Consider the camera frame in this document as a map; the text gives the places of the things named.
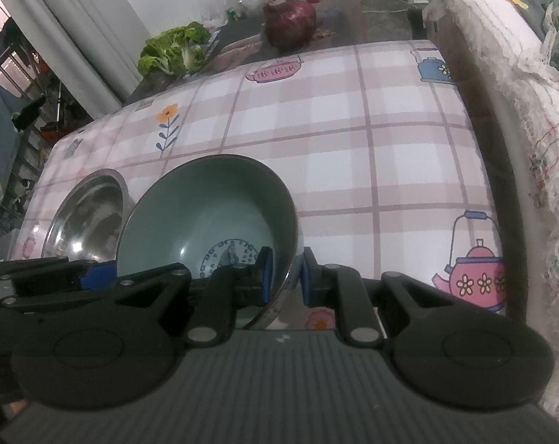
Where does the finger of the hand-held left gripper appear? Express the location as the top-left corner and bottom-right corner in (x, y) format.
(0, 258), (119, 314)

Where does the green ceramic bowl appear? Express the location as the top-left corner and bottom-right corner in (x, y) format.
(115, 154), (304, 331)

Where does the clear plastic bag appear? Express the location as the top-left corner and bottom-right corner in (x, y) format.
(200, 0), (273, 25)

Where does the green lettuce head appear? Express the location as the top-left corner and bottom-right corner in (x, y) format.
(137, 21), (211, 76)

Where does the floral patterned tablecloth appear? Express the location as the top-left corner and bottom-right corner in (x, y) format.
(16, 41), (509, 334)

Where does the metal clothes rack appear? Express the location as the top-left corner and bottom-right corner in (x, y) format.
(0, 0), (92, 162)

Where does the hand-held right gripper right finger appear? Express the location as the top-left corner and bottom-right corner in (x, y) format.
(302, 246), (451, 350)

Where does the small steel bowl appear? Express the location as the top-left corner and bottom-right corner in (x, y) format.
(43, 169), (133, 264)

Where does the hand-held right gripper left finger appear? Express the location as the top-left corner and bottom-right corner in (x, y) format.
(115, 246), (275, 349)

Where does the white curtain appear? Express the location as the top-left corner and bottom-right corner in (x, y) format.
(0, 0), (144, 102)

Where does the purple cabbage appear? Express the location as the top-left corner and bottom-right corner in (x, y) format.
(264, 0), (317, 51)

